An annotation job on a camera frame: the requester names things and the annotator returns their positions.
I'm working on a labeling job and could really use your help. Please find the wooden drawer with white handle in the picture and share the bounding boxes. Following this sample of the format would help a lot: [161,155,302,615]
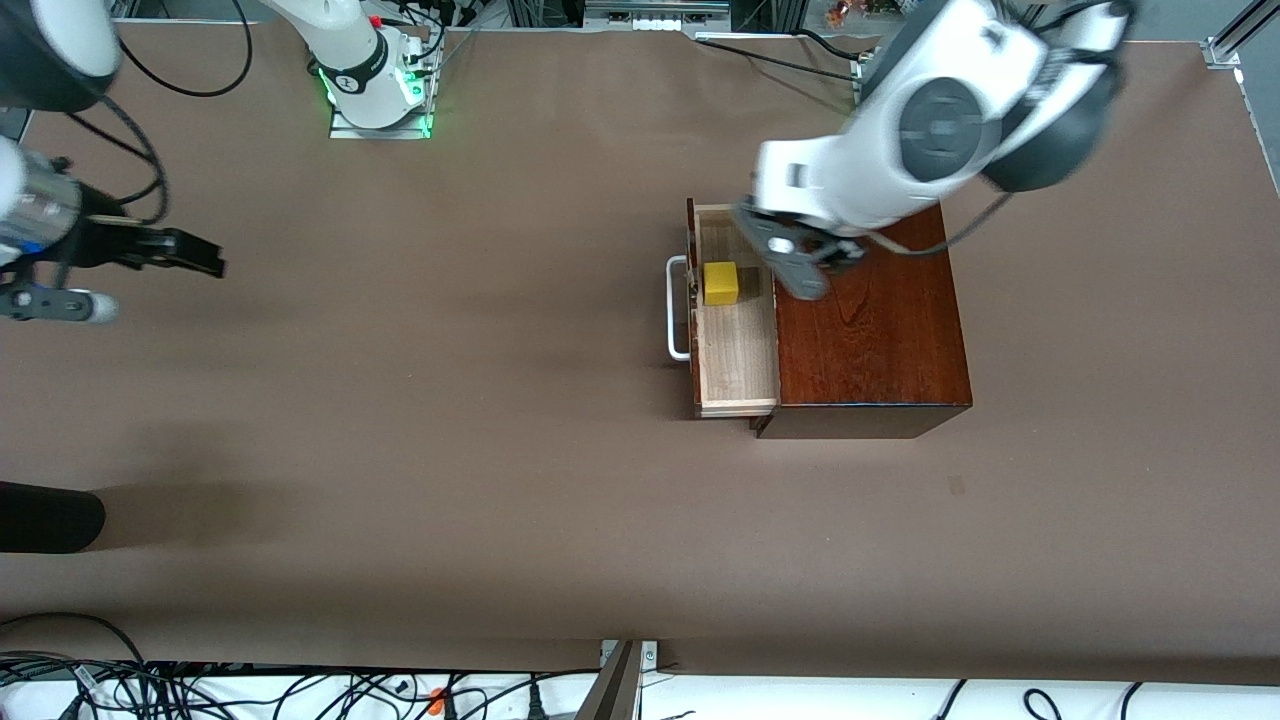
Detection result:
[667,198,782,419]

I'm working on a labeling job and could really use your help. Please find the dark brown wooden cabinet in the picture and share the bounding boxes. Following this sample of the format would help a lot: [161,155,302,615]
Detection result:
[750,195,974,440]

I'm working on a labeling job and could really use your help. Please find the black cylindrical object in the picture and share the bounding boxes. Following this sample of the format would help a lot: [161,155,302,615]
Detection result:
[0,481,107,554]

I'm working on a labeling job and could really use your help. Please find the white power strip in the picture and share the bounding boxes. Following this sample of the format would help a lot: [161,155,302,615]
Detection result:
[584,0,732,33]

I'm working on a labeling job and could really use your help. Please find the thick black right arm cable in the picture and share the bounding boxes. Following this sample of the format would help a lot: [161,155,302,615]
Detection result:
[65,108,171,226]

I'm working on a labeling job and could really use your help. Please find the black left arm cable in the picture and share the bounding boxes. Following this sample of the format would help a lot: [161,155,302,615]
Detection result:
[868,190,1016,256]

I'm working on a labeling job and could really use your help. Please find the black looping cable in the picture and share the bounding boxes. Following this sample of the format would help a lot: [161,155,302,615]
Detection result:
[115,0,253,99]

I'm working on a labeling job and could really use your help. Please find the long black table cable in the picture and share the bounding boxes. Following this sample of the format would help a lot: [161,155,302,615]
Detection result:
[697,38,871,83]

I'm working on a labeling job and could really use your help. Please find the short black table cable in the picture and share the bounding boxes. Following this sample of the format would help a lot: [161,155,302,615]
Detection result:
[795,28,881,61]

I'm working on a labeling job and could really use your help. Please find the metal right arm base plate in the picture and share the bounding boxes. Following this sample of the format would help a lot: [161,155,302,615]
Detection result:
[329,40,441,140]

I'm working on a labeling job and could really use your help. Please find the black arched cable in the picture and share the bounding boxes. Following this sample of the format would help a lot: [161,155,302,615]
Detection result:
[0,612,149,669]

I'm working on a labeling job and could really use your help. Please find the tangled black cables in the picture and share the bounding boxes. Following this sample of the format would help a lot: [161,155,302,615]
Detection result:
[0,652,601,720]

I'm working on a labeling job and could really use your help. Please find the aluminium frame corner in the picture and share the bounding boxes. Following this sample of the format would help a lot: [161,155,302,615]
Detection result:
[1205,0,1280,71]

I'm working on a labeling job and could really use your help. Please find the metal table edge bracket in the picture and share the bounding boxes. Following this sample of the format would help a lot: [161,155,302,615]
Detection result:
[578,640,659,720]

